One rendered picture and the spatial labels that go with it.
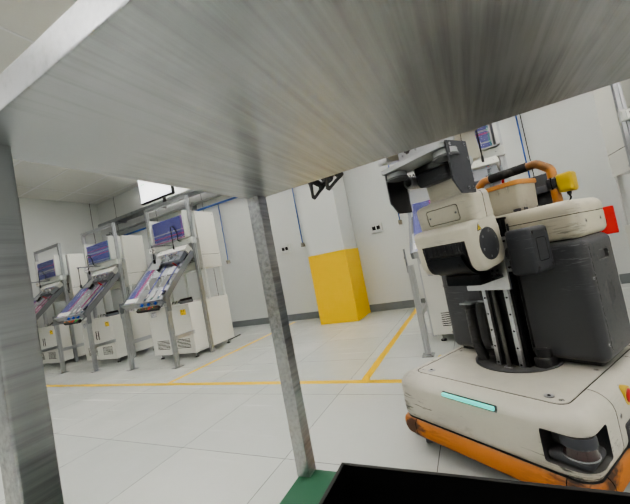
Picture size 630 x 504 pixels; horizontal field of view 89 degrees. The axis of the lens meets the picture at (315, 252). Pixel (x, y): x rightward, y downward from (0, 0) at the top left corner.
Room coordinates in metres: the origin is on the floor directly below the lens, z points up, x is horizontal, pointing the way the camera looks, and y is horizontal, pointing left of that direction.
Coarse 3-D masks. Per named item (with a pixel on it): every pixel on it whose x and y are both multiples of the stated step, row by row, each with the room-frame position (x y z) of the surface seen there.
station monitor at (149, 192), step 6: (138, 180) 3.97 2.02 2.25; (138, 186) 3.98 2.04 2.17; (144, 186) 3.93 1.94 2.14; (150, 186) 3.88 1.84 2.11; (156, 186) 3.84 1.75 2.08; (162, 186) 3.79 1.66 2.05; (168, 186) 3.75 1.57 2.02; (144, 192) 3.94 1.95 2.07; (150, 192) 3.89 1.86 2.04; (156, 192) 3.84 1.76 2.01; (162, 192) 3.80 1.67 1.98; (168, 192) 3.76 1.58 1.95; (174, 192) 3.76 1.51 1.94; (144, 198) 3.94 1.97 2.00; (150, 198) 3.90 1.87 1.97; (156, 198) 3.85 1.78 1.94; (144, 204) 3.97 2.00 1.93
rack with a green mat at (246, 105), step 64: (128, 0) 0.17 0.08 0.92; (192, 0) 0.18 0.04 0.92; (256, 0) 0.19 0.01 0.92; (320, 0) 0.20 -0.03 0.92; (384, 0) 0.21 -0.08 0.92; (448, 0) 0.22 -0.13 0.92; (512, 0) 0.23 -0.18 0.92; (576, 0) 0.24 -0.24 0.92; (64, 64) 0.21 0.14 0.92; (128, 64) 0.22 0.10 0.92; (192, 64) 0.23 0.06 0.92; (256, 64) 0.24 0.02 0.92; (320, 64) 0.26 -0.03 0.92; (384, 64) 0.28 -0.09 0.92; (448, 64) 0.30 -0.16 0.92; (512, 64) 0.32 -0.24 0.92; (576, 64) 0.35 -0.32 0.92; (0, 128) 0.26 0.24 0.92; (64, 128) 0.28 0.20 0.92; (128, 128) 0.30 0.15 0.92; (192, 128) 0.33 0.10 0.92; (256, 128) 0.35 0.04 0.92; (320, 128) 0.38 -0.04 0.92; (384, 128) 0.42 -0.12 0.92; (448, 128) 0.47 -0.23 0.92; (0, 192) 0.28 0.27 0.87; (256, 192) 0.62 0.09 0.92; (0, 256) 0.28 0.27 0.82; (0, 320) 0.27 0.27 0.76; (0, 384) 0.27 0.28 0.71; (0, 448) 0.28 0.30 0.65
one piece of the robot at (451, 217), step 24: (432, 192) 1.11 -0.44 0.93; (456, 192) 1.04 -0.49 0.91; (480, 192) 1.01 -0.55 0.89; (432, 216) 1.10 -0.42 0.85; (456, 216) 1.03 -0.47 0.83; (480, 216) 0.99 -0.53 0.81; (432, 240) 1.07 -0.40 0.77; (456, 240) 1.00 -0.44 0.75; (480, 240) 0.97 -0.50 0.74; (480, 264) 0.97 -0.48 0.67
